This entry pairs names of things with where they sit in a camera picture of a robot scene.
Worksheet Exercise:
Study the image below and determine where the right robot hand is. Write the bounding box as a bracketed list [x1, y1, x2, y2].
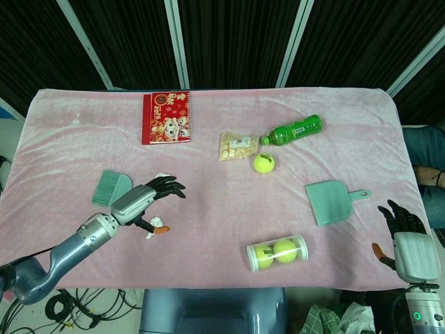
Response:
[371, 199, 442, 283]

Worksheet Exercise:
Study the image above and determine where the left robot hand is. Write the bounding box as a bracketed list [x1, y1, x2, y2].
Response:
[109, 175, 187, 234]

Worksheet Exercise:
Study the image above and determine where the green hand brush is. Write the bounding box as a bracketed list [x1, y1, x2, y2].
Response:
[90, 169, 134, 207]

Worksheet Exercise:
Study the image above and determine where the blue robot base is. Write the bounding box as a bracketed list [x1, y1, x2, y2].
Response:
[140, 287, 289, 334]

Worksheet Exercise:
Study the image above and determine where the person's forearm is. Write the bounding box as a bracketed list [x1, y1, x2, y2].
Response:
[413, 166, 445, 189]

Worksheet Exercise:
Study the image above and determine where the white crumpled cloth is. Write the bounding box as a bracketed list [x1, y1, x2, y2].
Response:
[339, 301, 375, 334]

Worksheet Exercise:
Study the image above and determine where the pink velvet table cloth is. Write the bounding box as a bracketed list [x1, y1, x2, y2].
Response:
[0, 88, 427, 290]

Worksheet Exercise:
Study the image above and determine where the red spiral desk calendar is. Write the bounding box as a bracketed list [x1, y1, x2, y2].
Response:
[141, 90, 193, 145]

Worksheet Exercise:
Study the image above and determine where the green dustpan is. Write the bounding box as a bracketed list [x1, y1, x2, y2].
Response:
[305, 180, 372, 228]

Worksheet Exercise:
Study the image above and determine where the person's blue jeans leg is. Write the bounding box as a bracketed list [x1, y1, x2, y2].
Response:
[402, 125, 445, 229]

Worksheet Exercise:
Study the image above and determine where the clear tennis ball tube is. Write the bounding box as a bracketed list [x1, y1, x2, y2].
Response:
[246, 234, 309, 273]

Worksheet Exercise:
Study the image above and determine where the green checked cloth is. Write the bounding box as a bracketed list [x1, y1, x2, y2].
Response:
[299, 304, 343, 334]

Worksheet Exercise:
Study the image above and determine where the clear snack bag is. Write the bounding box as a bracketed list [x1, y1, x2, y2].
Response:
[218, 132, 261, 162]

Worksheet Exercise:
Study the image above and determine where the yellow-green tennis ball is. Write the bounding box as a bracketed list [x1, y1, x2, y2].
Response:
[273, 239, 298, 264]
[254, 245, 277, 269]
[252, 152, 276, 175]

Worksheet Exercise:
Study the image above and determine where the green drink bottle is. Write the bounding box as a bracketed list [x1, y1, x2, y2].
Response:
[260, 114, 323, 146]

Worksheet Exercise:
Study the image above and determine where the black floor cable tangle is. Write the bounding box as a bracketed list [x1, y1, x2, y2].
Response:
[0, 287, 143, 334]

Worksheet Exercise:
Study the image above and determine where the white partition post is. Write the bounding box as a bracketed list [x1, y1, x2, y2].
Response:
[56, 0, 114, 88]
[164, 0, 191, 88]
[387, 24, 445, 97]
[277, 0, 310, 88]

